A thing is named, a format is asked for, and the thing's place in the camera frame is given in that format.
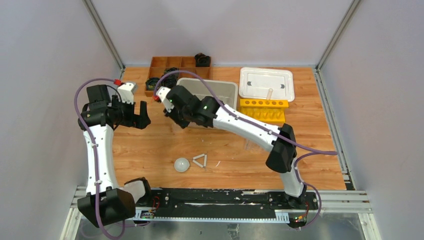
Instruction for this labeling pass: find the yellow test tube rack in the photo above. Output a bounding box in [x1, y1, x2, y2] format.
[238, 98, 289, 124]

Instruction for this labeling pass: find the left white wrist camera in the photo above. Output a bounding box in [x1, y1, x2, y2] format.
[117, 82, 138, 105]

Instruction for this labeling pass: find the white plastic bin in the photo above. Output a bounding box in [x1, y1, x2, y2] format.
[176, 78, 238, 128]

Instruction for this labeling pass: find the wooden compartment tray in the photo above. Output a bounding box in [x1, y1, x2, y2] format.
[144, 56, 211, 97]

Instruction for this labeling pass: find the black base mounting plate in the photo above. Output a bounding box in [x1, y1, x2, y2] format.
[134, 188, 319, 221]

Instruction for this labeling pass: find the clear acrylic tube rack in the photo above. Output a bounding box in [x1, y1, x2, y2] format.
[244, 139, 264, 153]

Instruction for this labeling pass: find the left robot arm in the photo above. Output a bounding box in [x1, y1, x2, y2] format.
[77, 82, 153, 228]

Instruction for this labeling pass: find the clear test tube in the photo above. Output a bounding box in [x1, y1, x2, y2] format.
[266, 88, 274, 100]

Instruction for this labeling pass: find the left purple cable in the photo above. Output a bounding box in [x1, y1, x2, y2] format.
[73, 77, 127, 240]

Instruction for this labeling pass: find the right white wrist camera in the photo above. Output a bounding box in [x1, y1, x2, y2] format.
[156, 86, 175, 113]

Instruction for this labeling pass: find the white round dish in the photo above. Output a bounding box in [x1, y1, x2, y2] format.
[173, 157, 190, 173]

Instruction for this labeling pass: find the black round lens part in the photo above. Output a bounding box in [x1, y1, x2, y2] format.
[163, 67, 179, 78]
[145, 77, 161, 91]
[160, 75, 178, 89]
[194, 53, 212, 68]

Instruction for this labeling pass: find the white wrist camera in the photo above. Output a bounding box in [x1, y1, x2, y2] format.
[156, 86, 175, 113]
[117, 82, 138, 105]

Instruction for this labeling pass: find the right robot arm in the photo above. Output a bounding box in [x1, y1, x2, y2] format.
[156, 85, 307, 209]

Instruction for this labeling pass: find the white clay triangle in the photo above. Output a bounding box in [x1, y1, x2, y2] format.
[192, 153, 208, 168]

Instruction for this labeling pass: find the white bin lid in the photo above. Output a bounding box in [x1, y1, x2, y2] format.
[239, 67, 295, 102]

